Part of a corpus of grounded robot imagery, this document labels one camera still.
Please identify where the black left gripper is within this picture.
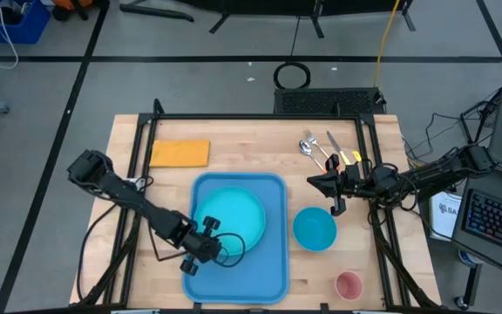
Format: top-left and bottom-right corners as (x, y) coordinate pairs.
(170, 216), (224, 276)

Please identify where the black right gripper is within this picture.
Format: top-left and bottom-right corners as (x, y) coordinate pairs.
(306, 153), (365, 218)

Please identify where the orange-handled spoon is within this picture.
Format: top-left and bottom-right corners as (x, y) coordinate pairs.
(298, 140), (329, 174)

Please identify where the yellow-handled knife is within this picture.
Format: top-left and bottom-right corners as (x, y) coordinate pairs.
(326, 130), (352, 167)

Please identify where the orange-handled fork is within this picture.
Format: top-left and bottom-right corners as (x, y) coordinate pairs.
(302, 128), (331, 159)

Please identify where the blue bowl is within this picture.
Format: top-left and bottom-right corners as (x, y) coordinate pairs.
(292, 206), (338, 253)

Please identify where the teal plate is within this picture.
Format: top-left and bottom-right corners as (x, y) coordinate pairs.
(193, 186), (268, 257)

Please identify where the orange cloth napkin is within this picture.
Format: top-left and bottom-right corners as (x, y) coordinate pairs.
(149, 139), (211, 168)

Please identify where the pink ribbed cup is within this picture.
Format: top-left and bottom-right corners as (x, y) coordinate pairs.
(335, 270), (364, 302)

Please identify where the blue plastic tray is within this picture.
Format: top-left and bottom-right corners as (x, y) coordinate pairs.
(181, 172), (290, 305)

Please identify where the black perforated computer case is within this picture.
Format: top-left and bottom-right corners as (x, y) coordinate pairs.
(273, 86), (386, 116)

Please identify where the white printed box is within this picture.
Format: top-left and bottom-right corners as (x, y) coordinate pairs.
(429, 190), (464, 242)

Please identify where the small black floor stand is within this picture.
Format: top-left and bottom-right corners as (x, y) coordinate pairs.
(459, 89), (502, 145)

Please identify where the grey laptop with lit keyboard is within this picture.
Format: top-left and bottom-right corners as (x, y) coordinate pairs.
(451, 68), (502, 283)

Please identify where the black stand with legs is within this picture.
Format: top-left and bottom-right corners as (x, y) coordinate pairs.
(176, 0), (417, 40)

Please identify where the black bar on floor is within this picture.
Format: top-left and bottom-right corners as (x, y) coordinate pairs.
(119, 3), (195, 23)

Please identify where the orange and black bag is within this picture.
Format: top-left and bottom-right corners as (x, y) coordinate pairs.
(50, 0), (108, 22)

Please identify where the blue plastic bin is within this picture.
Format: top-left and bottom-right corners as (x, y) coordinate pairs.
(0, 0), (52, 44)

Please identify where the black left gripper cable loop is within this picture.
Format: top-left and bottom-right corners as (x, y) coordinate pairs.
(213, 232), (247, 269)

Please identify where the black metal table frame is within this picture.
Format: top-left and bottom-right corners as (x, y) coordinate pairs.
(70, 98), (442, 311)

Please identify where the coiled black cable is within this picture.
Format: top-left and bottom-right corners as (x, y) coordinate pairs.
(272, 16), (312, 91)

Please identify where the long black left arm cable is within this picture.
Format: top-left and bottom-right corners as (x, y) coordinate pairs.
(75, 202), (119, 302)

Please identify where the yellow cable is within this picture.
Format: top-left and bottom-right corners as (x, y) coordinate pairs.
(372, 0), (403, 88)

